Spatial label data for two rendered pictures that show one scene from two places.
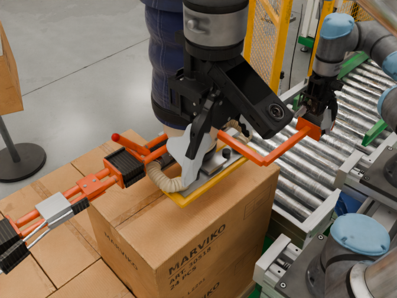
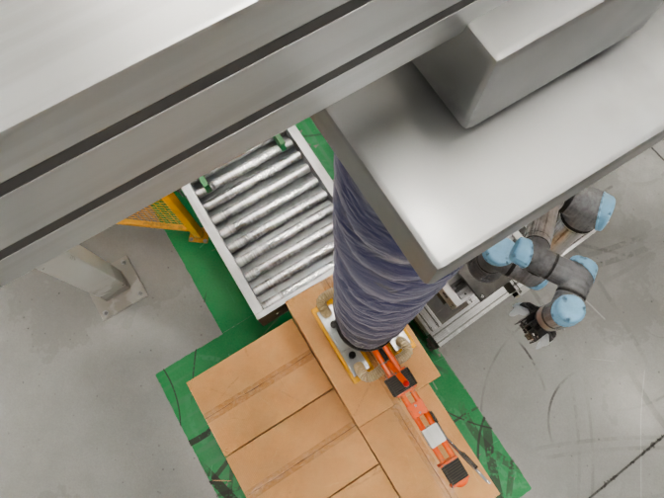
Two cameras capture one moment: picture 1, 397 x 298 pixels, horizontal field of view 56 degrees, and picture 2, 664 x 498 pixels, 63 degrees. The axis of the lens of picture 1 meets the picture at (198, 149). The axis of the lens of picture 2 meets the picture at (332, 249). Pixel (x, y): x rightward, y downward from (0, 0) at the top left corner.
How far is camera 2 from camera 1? 1.63 m
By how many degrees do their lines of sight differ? 46
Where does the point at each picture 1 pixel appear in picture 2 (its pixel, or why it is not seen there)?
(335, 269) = (517, 273)
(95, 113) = (41, 437)
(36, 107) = not seen: outside the picture
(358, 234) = (505, 254)
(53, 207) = (436, 435)
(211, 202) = not seen: hidden behind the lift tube
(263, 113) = not seen: hidden behind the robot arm
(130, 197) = (372, 385)
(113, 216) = (389, 401)
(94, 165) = (238, 429)
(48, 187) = (258, 480)
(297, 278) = (479, 286)
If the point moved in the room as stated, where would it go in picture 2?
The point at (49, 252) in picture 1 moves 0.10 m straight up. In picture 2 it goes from (341, 473) to (341, 475)
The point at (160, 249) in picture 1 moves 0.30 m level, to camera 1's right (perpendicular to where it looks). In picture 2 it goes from (425, 368) to (438, 297)
